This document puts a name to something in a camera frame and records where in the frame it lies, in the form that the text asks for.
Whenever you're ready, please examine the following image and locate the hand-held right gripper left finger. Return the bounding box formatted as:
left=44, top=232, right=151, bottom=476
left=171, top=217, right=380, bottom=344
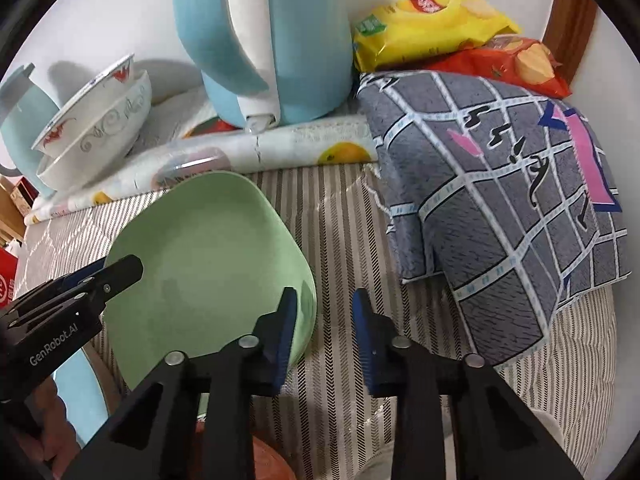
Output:
left=60, top=287, right=298, bottom=480

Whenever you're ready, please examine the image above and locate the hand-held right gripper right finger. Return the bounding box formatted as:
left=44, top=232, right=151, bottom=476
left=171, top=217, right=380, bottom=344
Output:
left=351, top=288, right=586, bottom=480

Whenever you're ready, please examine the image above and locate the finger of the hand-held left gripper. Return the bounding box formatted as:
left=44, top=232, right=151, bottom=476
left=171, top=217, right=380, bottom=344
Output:
left=12, top=259, right=107, bottom=308
left=65, top=255, right=145, bottom=311

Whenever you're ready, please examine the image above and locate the green plate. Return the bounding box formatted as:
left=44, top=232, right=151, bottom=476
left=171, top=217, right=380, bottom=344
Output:
left=102, top=170, right=318, bottom=393

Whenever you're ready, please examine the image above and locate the brown bowl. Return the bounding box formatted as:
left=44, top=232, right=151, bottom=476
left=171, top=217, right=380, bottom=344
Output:
left=195, top=420, right=301, bottom=480

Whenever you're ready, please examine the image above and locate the person's left hand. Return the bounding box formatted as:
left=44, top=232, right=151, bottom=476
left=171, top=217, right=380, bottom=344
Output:
left=27, top=375, right=70, bottom=466

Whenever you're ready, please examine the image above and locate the light blue dish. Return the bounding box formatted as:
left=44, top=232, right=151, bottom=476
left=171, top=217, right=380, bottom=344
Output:
left=52, top=352, right=110, bottom=436

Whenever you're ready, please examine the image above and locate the red patterned box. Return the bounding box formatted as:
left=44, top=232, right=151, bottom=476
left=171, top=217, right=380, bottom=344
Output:
left=0, top=175, right=31, bottom=241

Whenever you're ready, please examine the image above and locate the striped quilt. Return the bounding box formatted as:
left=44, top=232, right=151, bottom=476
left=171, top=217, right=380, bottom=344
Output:
left=12, top=160, right=618, bottom=471

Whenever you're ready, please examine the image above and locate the large white bowl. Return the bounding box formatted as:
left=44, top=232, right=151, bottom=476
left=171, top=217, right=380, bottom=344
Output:
left=36, top=69, right=153, bottom=192

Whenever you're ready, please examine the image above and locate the light blue thermos jug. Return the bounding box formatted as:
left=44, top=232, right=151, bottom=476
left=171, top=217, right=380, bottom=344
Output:
left=0, top=62, right=63, bottom=198

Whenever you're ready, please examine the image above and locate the white bowl with blue pattern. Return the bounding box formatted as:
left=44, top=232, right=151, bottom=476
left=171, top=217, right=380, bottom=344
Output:
left=31, top=53, right=137, bottom=158

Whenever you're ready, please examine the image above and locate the fruit print oilcloth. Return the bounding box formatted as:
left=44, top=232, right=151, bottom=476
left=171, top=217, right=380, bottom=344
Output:
left=22, top=82, right=381, bottom=226

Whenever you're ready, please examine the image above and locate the grey checkered cloth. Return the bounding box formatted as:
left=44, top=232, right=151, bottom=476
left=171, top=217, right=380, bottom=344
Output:
left=356, top=71, right=632, bottom=367

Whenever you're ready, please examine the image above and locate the light blue electric kettle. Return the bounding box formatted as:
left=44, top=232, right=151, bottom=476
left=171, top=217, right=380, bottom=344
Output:
left=172, top=0, right=353, bottom=133

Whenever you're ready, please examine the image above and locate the yellow chip bag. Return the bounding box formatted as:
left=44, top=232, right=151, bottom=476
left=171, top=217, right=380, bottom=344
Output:
left=351, top=0, right=523, bottom=73

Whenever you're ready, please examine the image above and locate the red chip bag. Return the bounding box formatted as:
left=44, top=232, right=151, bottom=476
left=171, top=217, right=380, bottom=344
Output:
left=425, top=34, right=572, bottom=100

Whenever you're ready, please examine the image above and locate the wooden door frame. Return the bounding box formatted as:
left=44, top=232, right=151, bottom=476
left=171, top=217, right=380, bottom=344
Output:
left=542, top=0, right=601, bottom=83

